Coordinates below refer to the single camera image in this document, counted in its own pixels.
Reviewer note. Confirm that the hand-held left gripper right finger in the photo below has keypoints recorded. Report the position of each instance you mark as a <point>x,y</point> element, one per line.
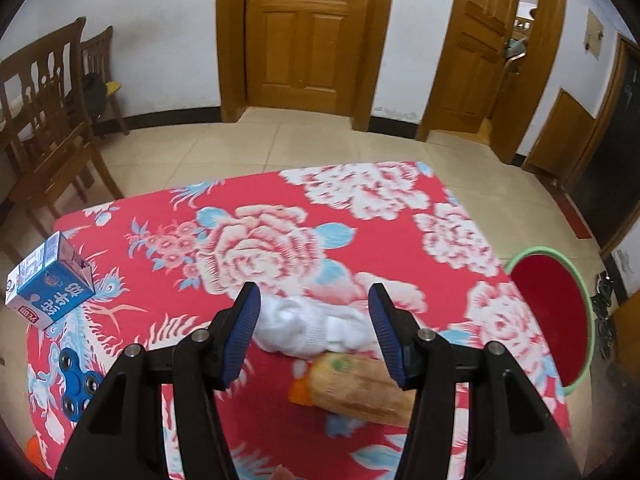
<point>390,335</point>

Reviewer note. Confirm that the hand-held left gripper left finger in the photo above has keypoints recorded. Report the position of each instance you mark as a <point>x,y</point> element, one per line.
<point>242,330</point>

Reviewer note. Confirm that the white tissue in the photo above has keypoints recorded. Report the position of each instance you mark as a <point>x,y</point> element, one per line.
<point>300,327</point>

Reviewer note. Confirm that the red basin with green rim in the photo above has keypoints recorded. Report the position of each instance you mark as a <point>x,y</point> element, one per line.
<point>550,310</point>

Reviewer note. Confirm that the packaged bread loaf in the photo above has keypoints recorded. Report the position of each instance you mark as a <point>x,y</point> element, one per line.
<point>350,390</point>

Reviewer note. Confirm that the red floral tablecloth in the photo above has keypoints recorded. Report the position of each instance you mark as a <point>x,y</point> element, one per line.
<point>250,240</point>

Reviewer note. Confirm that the blue fidget spinner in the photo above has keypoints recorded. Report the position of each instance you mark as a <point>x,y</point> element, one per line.
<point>72,362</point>

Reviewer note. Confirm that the blue and white milk carton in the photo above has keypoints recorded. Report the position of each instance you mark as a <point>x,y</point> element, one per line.
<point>50,290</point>

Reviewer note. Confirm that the pair of black shoes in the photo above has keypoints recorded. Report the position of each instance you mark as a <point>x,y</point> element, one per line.
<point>602,295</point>

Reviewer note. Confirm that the orange object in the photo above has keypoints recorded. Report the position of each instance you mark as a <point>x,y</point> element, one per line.
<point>37,455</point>

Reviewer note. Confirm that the low wooden panel door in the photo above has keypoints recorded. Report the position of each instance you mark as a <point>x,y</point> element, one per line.
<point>560,135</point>

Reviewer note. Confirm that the black bag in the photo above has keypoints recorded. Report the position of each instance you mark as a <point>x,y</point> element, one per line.
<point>94,96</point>

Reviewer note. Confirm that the dark door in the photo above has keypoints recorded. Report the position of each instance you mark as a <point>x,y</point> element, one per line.
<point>615,160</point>

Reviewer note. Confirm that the open wooden door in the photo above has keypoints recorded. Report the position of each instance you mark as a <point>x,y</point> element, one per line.
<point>475,60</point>

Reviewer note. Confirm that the large wooden chair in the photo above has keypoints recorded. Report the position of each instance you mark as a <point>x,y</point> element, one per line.
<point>45,110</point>

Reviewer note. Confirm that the closed wooden door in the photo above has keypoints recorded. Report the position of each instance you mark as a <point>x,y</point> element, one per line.
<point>305,35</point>

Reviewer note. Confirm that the wooden chair with yellow cushion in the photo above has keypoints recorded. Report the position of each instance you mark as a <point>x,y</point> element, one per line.
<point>97,55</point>

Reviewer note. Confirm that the wall electrical box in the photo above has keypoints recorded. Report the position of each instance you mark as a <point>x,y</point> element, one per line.
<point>594,35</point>

